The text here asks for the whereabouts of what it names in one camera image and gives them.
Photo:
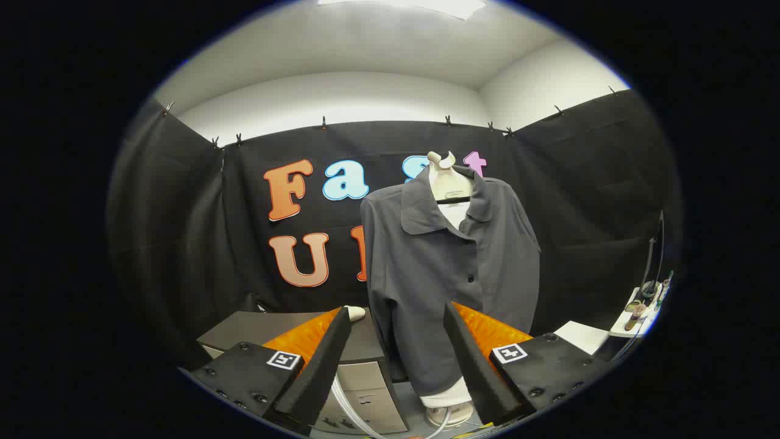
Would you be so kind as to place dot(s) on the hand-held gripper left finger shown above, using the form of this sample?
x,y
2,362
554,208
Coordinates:
x,y
317,378

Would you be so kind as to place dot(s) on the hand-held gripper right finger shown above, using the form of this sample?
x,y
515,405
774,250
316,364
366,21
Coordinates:
x,y
472,366

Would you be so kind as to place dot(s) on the white garment steamer head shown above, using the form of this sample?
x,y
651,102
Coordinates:
x,y
356,313

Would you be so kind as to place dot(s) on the grey button-up shirt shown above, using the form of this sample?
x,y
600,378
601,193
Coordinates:
x,y
426,274

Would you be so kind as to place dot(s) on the grey drawer cabinet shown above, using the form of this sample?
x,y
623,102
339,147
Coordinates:
x,y
368,390

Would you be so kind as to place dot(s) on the white table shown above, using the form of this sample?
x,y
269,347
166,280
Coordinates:
x,y
582,336

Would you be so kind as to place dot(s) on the white side desk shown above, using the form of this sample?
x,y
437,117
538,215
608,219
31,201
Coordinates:
x,y
627,326

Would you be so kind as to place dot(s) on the brown drink bottle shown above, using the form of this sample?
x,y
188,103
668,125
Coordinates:
x,y
635,316

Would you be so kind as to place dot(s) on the white mannequin torso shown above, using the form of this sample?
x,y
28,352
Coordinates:
x,y
450,183

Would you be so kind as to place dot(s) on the dark round container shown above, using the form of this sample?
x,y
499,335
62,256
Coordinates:
x,y
649,289

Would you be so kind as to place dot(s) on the green bottle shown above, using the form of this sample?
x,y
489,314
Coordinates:
x,y
664,289

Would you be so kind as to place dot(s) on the row of black cloth clips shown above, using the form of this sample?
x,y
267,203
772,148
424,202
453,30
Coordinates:
x,y
448,121

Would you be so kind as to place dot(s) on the ceiling light panel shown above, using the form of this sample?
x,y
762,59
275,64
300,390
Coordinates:
x,y
426,6

